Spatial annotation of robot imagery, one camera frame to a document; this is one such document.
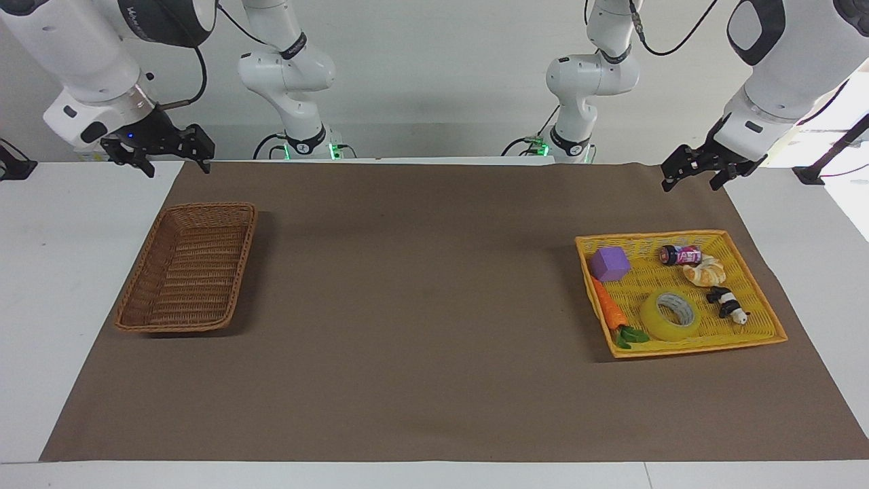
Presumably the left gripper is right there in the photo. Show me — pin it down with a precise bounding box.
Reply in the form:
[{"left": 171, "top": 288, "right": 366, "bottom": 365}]
[{"left": 661, "top": 114, "right": 769, "bottom": 193}]

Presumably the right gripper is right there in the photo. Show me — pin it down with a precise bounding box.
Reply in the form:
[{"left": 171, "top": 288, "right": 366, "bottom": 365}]
[{"left": 100, "top": 104, "right": 217, "bottom": 179}]

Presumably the brown wicker basket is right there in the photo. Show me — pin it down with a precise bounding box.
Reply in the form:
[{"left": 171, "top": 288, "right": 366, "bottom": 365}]
[{"left": 113, "top": 202, "right": 259, "bottom": 334}]

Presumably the yellow plastic basket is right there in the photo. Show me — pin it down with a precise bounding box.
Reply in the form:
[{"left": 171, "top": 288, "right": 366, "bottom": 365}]
[{"left": 574, "top": 230, "right": 789, "bottom": 359}]

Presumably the yellow tape roll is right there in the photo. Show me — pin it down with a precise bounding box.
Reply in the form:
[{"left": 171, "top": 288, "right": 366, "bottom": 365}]
[{"left": 639, "top": 290, "right": 702, "bottom": 343}]

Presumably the small pink black can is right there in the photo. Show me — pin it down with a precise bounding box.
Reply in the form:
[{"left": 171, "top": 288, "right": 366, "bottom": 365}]
[{"left": 658, "top": 244, "right": 703, "bottom": 268}]

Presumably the toy croissant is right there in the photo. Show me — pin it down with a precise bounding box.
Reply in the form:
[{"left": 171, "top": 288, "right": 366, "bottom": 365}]
[{"left": 682, "top": 256, "right": 727, "bottom": 289}]

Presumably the black stand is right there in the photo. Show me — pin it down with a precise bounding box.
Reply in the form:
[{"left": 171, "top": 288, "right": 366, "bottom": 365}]
[
  {"left": 0, "top": 139, "right": 39, "bottom": 181},
  {"left": 791, "top": 114, "right": 869, "bottom": 186}
]

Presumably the black white panda toy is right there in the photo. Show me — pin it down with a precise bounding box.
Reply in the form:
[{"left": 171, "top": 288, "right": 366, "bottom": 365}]
[{"left": 705, "top": 286, "right": 752, "bottom": 326}]

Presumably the purple cube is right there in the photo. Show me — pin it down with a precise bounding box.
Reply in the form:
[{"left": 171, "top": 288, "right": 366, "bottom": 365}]
[{"left": 589, "top": 247, "right": 632, "bottom": 283}]

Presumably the orange toy carrot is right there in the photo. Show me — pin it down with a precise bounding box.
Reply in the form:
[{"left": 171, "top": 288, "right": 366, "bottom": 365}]
[{"left": 589, "top": 274, "right": 651, "bottom": 350}]

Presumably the black cable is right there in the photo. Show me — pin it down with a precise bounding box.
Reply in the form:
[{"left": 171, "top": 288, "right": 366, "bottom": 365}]
[
  {"left": 501, "top": 103, "right": 561, "bottom": 158},
  {"left": 629, "top": 0, "right": 720, "bottom": 57},
  {"left": 160, "top": 45, "right": 208, "bottom": 111},
  {"left": 253, "top": 133, "right": 286, "bottom": 161}
]

